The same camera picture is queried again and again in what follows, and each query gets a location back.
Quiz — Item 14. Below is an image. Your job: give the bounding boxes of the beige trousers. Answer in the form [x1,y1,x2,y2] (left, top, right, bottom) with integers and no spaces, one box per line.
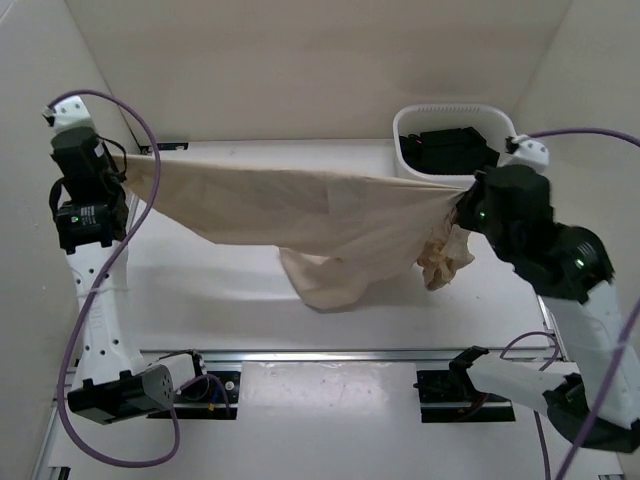
[126,155,473,310]

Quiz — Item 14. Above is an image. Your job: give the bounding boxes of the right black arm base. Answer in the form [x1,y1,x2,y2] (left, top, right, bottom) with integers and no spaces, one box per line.
[414,370,516,424]

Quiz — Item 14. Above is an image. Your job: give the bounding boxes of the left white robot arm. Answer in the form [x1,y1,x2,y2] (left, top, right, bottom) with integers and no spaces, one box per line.
[50,126,210,425]

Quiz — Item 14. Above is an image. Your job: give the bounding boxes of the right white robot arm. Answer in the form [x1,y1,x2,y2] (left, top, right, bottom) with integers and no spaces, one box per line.
[449,165,639,453]

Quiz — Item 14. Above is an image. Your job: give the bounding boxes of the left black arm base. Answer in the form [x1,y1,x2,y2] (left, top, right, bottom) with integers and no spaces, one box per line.
[149,350,241,420]

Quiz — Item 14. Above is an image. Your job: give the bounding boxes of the folded black trousers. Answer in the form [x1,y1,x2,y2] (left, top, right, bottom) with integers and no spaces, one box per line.
[399,127,500,175]

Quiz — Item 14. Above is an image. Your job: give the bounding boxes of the white plastic basket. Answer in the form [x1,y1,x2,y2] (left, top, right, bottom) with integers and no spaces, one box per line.
[392,104,515,189]

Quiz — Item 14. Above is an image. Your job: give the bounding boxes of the white front cover board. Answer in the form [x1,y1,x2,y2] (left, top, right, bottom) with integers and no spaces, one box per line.
[49,363,568,479]

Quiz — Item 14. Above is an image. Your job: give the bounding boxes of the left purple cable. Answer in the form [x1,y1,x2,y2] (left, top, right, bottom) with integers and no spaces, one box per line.
[47,89,232,464]

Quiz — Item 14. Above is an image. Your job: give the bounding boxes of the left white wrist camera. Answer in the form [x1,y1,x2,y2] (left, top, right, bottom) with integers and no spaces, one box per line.
[42,96,95,134]

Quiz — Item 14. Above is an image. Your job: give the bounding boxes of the aluminium table frame rail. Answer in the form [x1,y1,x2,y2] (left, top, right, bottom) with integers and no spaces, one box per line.
[29,142,566,480]

